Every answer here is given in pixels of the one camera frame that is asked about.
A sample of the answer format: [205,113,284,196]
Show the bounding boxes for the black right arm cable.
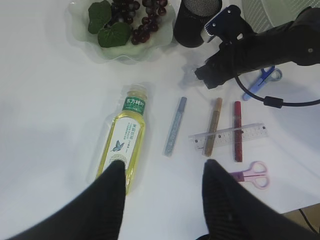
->
[233,73,320,109]

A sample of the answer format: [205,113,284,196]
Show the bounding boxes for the clear plastic ruler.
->
[188,123,268,150]

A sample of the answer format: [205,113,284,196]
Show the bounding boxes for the pink scissors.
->
[229,161,270,190]

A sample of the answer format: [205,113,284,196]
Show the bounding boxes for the gold glitter pen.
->
[204,97,223,157]

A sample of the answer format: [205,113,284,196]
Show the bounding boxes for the black mesh pen holder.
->
[173,0,223,48]

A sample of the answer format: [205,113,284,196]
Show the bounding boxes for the black floor cables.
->
[297,208,320,233]

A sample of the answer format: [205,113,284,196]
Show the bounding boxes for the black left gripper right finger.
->
[201,159,320,240]

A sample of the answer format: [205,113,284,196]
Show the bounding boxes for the red glitter pen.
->
[233,101,243,163]

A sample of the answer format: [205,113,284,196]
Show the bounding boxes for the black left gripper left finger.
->
[12,160,126,240]

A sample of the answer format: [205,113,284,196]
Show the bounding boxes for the blue scissors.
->
[248,66,283,94]

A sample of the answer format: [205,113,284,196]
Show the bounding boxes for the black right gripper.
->
[194,4,275,89]

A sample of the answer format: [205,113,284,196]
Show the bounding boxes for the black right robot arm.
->
[195,5,320,89]

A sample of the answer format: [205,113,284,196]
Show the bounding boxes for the green woven plastic basket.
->
[241,0,320,33]

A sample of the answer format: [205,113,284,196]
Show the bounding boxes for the yellow tea bottle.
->
[87,84,148,194]

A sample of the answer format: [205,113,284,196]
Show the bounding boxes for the silver glitter pen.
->
[163,96,187,157]

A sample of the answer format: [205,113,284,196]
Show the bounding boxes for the purple artificial grape bunch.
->
[87,0,169,49]

